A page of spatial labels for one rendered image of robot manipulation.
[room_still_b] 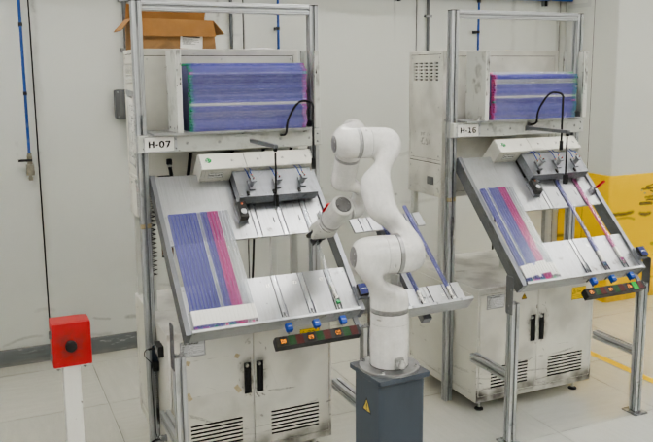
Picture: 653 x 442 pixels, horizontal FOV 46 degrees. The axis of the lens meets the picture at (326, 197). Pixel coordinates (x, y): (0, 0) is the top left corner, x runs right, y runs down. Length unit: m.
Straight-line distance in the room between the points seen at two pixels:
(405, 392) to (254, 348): 0.94
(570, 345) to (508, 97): 1.28
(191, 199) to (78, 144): 1.56
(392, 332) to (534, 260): 1.25
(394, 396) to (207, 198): 1.16
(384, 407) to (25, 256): 2.71
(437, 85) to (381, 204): 1.53
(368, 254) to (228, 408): 1.20
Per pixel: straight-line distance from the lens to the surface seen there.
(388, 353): 2.43
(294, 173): 3.23
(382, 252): 2.33
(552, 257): 3.60
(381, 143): 2.50
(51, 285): 4.68
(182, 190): 3.13
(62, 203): 4.59
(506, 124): 3.83
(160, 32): 3.43
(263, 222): 3.11
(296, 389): 3.36
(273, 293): 2.94
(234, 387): 3.25
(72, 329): 2.83
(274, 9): 3.30
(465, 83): 3.88
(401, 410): 2.49
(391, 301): 2.38
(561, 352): 4.09
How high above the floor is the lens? 1.62
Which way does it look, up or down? 9 degrees down
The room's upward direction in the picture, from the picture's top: straight up
